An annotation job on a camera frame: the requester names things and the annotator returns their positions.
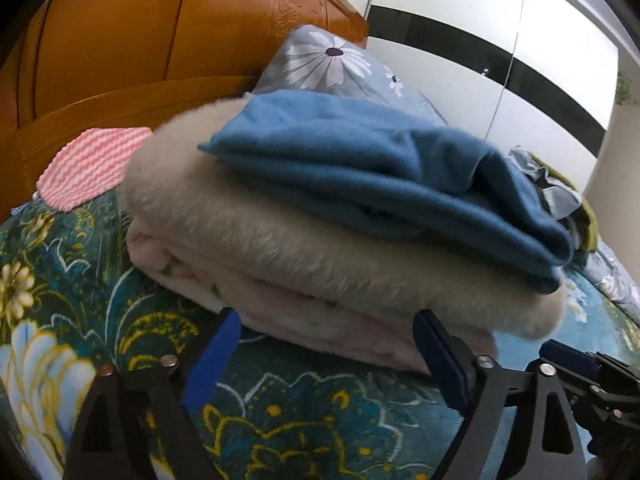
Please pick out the wooden headboard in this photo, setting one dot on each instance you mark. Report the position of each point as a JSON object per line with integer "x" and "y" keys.
{"x": 125, "y": 35}

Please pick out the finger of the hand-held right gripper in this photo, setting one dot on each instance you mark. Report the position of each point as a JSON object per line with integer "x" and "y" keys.
{"x": 570, "y": 357}
{"x": 615, "y": 417}

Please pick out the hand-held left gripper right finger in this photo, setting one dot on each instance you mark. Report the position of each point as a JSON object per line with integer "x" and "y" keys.
{"x": 440, "y": 360}

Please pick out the blue sweater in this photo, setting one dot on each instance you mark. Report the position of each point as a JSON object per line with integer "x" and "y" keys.
{"x": 375, "y": 175}

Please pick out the green floral blanket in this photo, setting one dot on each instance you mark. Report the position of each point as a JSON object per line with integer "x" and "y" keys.
{"x": 300, "y": 410}

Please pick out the grey-blue floral duvet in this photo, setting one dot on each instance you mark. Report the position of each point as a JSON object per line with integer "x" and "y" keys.
{"x": 615, "y": 280}

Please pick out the grey-blue floral pillow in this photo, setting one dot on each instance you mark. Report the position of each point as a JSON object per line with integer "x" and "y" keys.
{"x": 320, "y": 60}

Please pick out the grey garment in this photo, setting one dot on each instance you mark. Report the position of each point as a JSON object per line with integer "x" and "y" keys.
{"x": 555, "y": 195}

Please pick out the beige fluffy garment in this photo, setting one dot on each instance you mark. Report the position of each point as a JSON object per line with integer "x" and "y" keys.
{"x": 300, "y": 270}

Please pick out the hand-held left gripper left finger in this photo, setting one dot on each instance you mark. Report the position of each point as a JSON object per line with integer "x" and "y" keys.
{"x": 210, "y": 360}

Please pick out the green plant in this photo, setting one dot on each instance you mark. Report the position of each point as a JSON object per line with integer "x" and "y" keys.
{"x": 624, "y": 90}

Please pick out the pink white striped cloth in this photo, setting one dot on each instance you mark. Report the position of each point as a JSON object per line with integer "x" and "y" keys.
{"x": 90, "y": 170}

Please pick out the white wardrobe with black stripe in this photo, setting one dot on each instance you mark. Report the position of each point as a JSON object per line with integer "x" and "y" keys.
{"x": 450, "y": 10}

